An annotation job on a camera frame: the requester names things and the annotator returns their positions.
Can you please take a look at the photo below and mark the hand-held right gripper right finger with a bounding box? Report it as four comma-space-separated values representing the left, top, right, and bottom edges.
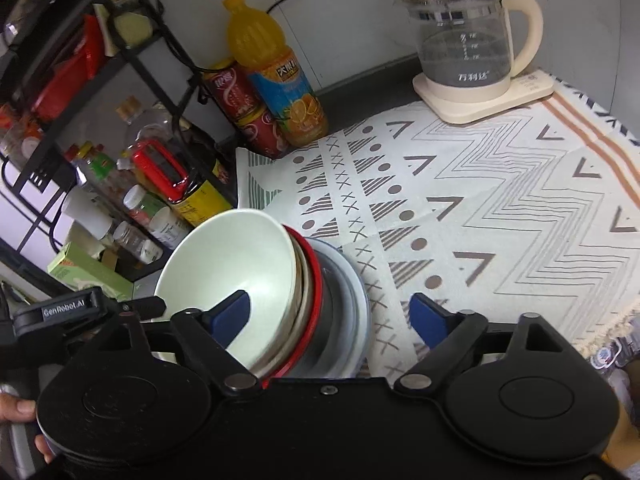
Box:
394, 292, 573, 392

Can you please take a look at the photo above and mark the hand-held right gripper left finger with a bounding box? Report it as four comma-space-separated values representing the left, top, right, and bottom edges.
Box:
120, 290, 262, 397

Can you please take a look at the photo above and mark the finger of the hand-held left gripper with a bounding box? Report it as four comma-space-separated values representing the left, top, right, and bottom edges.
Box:
102, 296, 167, 317

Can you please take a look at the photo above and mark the pale green bowl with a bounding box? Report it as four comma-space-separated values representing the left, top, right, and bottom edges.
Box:
154, 208, 301, 377

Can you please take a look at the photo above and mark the red rimmed bowl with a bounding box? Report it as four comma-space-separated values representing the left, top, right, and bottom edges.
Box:
250, 225, 326, 390

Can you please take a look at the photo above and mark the person's left hand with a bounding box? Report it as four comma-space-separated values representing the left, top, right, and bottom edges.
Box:
0, 391, 55, 465

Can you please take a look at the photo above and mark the green cardboard box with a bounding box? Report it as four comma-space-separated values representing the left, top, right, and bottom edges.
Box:
47, 241, 136, 304

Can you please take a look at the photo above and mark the small clear spice jar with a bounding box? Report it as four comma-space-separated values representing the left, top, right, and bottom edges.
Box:
112, 222, 164, 266

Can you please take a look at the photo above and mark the white jar green label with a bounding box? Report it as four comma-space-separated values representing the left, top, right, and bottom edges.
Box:
122, 185, 192, 250

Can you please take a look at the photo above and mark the white plastic cup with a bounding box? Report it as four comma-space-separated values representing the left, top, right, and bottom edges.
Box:
61, 190, 114, 241

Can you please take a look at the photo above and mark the patterned cream cloth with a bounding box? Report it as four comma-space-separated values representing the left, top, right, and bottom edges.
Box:
235, 75, 640, 379

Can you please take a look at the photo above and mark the yellow capped sauce bottle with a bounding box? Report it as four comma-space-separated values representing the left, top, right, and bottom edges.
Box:
75, 142, 132, 197

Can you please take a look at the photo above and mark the clear bottle cork cap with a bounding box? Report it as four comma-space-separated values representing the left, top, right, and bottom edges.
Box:
115, 97, 174, 161

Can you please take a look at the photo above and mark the red soda can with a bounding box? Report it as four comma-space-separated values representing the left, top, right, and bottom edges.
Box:
235, 105, 292, 161
202, 60, 263, 126

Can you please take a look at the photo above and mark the cream kettle base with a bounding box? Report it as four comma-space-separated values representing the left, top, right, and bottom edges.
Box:
412, 70, 556, 125

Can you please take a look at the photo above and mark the orange juice bottle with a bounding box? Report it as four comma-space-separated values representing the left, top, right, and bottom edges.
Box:
222, 0, 330, 148

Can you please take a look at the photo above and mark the black metal rack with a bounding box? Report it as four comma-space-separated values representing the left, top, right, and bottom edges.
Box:
0, 0, 242, 282

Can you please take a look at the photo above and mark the red snack packet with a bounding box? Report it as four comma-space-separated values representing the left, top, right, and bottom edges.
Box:
30, 12, 109, 122

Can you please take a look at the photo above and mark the dark jug red handle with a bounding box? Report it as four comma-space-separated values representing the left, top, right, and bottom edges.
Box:
131, 130, 239, 231

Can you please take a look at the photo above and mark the glass kettle cream handle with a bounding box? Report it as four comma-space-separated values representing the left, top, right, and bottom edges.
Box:
396, 0, 545, 103

